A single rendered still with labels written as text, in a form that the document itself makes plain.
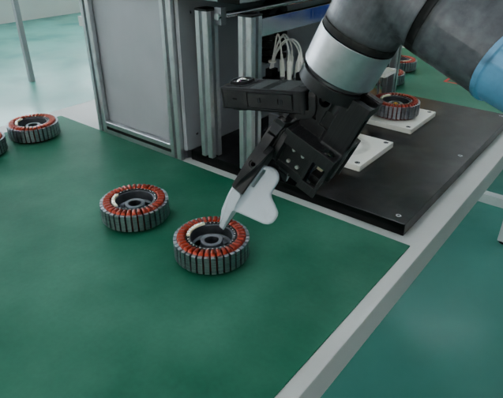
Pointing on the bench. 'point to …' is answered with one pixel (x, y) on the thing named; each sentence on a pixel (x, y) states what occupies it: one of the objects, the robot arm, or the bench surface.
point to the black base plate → (392, 166)
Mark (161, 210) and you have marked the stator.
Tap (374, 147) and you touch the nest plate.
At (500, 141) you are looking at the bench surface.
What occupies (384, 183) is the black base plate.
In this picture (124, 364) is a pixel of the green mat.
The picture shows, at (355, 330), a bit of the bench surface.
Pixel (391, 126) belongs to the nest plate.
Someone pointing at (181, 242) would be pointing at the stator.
